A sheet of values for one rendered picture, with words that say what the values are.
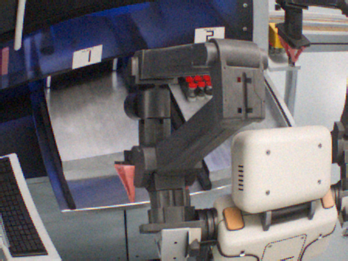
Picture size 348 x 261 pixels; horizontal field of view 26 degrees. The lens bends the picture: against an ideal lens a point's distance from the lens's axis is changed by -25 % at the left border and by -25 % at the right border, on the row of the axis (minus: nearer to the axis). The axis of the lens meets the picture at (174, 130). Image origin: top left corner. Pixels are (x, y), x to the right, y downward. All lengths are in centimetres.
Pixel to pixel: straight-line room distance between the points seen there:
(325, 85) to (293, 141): 244
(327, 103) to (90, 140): 183
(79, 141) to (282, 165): 82
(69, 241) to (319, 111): 152
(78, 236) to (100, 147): 63
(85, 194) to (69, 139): 20
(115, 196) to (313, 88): 197
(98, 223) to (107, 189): 63
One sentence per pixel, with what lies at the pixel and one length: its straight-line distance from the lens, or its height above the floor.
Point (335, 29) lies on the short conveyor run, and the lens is 279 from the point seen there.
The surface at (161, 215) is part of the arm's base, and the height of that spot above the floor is 122.
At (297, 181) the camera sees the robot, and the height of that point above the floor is 133.
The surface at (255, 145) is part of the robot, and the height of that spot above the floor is 138.
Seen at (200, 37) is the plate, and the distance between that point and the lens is 239.
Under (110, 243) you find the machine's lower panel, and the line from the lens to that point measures 287.
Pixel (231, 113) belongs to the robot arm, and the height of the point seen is 154.
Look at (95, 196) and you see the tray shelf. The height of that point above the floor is 88.
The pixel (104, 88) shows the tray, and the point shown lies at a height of 88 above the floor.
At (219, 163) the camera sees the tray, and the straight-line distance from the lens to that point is 223.
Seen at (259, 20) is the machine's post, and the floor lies 107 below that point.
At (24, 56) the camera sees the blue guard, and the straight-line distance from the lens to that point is 223.
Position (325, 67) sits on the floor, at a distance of 413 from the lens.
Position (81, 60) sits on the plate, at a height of 101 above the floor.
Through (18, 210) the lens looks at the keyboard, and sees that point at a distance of 215.
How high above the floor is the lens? 243
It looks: 42 degrees down
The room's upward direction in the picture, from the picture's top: 4 degrees clockwise
